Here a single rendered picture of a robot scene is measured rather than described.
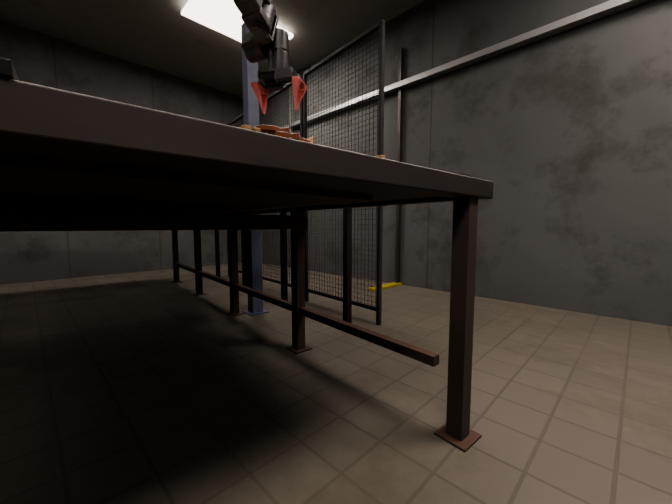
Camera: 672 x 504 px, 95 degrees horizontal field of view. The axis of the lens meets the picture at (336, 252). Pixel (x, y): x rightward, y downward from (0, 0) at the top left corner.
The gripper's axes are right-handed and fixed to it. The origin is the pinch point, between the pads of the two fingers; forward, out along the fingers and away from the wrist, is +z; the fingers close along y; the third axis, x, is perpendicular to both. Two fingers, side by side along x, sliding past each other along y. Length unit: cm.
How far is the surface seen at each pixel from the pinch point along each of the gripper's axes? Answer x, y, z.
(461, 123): -286, -87, -73
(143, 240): -339, 397, 61
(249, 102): -155, 94, -66
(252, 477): 6, 9, 108
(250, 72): -156, 93, -89
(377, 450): -14, -26, 109
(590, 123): -229, -181, -49
